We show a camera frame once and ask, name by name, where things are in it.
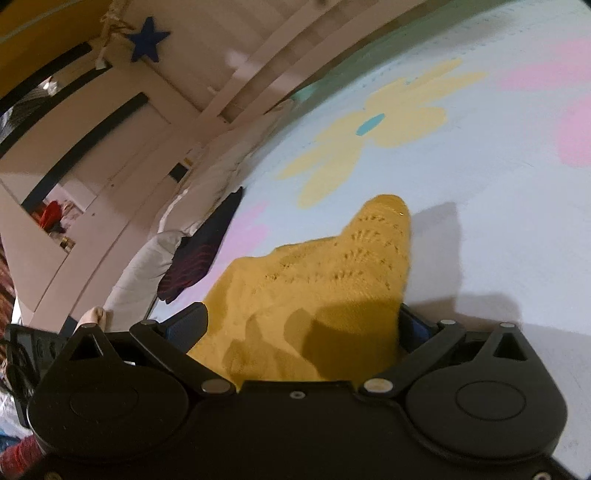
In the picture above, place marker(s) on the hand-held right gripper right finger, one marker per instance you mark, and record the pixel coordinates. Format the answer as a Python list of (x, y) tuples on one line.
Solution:
[(418, 328)]

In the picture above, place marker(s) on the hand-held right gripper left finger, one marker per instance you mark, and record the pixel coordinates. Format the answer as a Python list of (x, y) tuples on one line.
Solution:
[(187, 325)]

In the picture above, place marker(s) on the mustard yellow knit sweater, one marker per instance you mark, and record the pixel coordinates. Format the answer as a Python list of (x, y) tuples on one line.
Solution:
[(323, 295)]

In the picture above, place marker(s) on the person's left hand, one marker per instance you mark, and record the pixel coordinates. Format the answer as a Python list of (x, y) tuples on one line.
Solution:
[(92, 318)]

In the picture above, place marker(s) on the white pillow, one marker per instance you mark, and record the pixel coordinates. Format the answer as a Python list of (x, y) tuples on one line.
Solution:
[(152, 272)]

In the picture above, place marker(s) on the dark navy red-striped garment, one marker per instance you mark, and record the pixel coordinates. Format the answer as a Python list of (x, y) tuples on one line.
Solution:
[(196, 254)]

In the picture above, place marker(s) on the red object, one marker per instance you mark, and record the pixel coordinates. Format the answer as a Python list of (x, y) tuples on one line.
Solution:
[(51, 213)]

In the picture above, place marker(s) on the floral printed bed sheet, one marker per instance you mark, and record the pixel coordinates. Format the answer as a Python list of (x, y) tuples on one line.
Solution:
[(461, 152)]

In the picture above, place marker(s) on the white cabinet with dark trim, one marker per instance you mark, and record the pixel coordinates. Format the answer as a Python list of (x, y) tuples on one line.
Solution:
[(92, 161)]

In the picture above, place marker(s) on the blue star decoration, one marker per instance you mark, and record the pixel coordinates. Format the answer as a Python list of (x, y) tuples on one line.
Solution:
[(147, 39)]

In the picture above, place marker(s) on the white wooden bed rail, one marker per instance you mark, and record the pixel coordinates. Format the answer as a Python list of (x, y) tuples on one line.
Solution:
[(286, 50)]

